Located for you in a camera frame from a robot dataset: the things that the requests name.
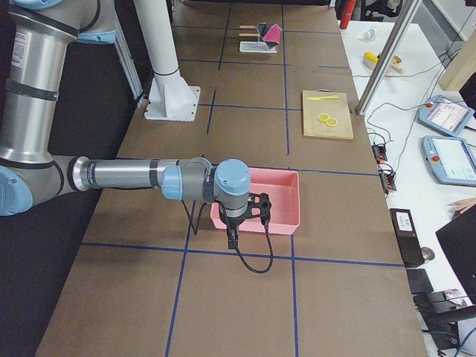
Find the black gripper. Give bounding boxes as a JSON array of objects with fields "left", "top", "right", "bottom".
[{"left": 217, "top": 193, "right": 272, "bottom": 250}]

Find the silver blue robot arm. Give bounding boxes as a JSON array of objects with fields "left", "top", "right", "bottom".
[{"left": 1, "top": 1, "right": 271, "bottom": 249}]

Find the person hand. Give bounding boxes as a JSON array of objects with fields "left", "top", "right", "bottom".
[{"left": 450, "top": 197, "right": 476, "bottom": 213}]

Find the pink plastic bin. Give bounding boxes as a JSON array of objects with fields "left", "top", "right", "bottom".
[{"left": 215, "top": 162, "right": 300, "bottom": 235}]

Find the wooden cutting board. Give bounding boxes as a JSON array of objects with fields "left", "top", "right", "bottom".
[{"left": 302, "top": 90, "right": 354, "bottom": 141}]

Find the lower orange black connector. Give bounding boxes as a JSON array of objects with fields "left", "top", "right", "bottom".
[{"left": 379, "top": 168, "right": 396, "bottom": 194}]

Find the orange black connector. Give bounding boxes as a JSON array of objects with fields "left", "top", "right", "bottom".
[
  {"left": 379, "top": 168, "right": 396, "bottom": 194},
  {"left": 372, "top": 144, "right": 387, "bottom": 163}
]

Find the yellow plastic knife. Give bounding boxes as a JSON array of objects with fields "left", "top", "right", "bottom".
[{"left": 306, "top": 95, "right": 339, "bottom": 101}]

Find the upper orange black connector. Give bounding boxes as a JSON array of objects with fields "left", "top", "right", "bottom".
[{"left": 372, "top": 144, "right": 387, "bottom": 163}]

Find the black rectangular box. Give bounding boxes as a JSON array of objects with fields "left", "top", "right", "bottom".
[{"left": 389, "top": 208, "right": 425, "bottom": 268}]

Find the white tray rack base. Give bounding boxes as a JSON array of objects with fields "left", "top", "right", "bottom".
[{"left": 239, "top": 41, "right": 277, "bottom": 54}]

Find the silver round knob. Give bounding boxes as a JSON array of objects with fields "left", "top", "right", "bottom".
[{"left": 421, "top": 247, "right": 435, "bottom": 262}]

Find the black laptop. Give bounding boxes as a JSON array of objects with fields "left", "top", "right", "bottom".
[{"left": 436, "top": 210, "right": 475, "bottom": 300}]

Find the near blue teach pendant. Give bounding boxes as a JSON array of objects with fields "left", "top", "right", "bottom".
[{"left": 421, "top": 135, "right": 475, "bottom": 187}]

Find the blue teach pendant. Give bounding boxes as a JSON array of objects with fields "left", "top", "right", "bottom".
[
  {"left": 417, "top": 94, "right": 475, "bottom": 137},
  {"left": 421, "top": 135, "right": 475, "bottom": 187}
]

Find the far blue teach pendant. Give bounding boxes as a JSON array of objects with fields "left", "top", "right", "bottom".
[{"left": 417, "top": 94, "right": 475, "bottom": 137}]

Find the small white bottle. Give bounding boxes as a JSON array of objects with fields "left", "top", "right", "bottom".
[{"left": 356, "top": 28, "right": 377, "bottom": 42}]

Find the red fire extinguisher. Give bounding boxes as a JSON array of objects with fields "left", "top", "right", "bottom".
[{"left": 339, "top": 0, "right": 356, "bottom": 30}]

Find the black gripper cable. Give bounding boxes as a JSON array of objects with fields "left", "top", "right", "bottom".
[{"left": 181, "top": 200, "right": 274, "bottom": 275}]

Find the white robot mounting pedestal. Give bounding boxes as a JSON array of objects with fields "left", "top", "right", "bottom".
[{"left": 134, "top": 0, "right": 201, "bottom": 122}]

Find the aluminium frame post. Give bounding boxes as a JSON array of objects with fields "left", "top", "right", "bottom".
[{"left": 356, "top": 0, "right": 422, "bottom": 116}]

